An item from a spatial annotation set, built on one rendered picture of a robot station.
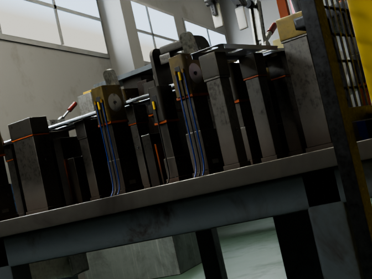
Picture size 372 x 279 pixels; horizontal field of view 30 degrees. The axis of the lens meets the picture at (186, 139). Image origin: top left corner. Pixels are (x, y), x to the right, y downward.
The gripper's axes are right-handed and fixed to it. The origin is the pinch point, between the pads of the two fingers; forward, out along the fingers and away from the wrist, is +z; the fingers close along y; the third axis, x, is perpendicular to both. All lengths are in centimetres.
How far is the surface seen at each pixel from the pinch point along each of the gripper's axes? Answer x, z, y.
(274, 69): 14.1, 18.1, 5.9
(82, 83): -381, -76, -316
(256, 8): 1.4, -5.7, -14.9
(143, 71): -61, -2, -27
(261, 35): 1.7, 3.6, -13.5
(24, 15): -355, -134, -235
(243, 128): 10.3, 33.1, 22.8
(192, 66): -2.3, 12.4, 21.7
